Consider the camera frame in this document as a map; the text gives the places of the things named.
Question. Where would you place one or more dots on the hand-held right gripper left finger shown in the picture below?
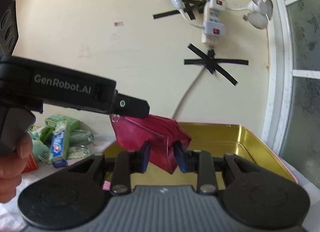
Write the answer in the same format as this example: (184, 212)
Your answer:
(145, 158)

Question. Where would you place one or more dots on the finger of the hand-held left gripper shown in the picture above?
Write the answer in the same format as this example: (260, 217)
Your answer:
(132, 107)

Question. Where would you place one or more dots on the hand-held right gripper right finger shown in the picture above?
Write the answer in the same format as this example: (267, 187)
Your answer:
(181, 159)

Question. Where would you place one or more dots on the red pouch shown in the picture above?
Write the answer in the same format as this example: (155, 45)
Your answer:
(160, 134)

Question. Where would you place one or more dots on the large green box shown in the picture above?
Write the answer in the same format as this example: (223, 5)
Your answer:
(72, 122)

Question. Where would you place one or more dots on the pink tin box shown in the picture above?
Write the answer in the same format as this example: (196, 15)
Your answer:
(225, 139)

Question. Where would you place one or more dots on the small green box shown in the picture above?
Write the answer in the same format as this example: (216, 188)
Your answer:
(46, 134)

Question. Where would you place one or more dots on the green blue toothpaste box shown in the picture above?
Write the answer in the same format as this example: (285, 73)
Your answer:
(60, 147)

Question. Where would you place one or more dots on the teal plush toy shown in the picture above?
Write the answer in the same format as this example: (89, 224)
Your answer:
(37, 147)

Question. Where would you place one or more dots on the orange red box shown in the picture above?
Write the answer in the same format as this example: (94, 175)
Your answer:
(31, 163)

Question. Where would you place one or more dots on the person's left hand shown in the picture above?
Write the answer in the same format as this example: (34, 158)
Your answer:
(10, 172)

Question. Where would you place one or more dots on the teal fabric pouch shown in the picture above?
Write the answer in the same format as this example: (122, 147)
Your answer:
(80, 137)

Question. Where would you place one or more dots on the green patterned box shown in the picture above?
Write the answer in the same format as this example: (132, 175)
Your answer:
(76, 152)

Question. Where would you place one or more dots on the black tape cross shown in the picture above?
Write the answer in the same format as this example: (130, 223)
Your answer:
(212, 61)

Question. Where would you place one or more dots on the black tape strips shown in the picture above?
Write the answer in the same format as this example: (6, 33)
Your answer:
(192, 4)

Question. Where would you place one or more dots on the white power strip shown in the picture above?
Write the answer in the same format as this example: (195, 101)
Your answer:
(212, 17)

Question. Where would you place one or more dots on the white frosted window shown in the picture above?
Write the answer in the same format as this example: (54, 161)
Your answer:
(282, 72)

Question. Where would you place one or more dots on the small white fan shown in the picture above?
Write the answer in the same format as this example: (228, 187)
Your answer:
(258, 13)

